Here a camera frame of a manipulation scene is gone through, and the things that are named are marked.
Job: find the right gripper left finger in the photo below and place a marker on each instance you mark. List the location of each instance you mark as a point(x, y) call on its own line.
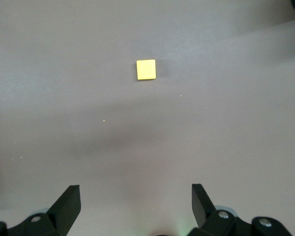
point(66, 209)

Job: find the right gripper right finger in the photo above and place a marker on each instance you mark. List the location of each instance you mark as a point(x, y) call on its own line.
point(201, 209)

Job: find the yellow cube block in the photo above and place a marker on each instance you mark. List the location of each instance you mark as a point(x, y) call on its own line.
point(146, 69)

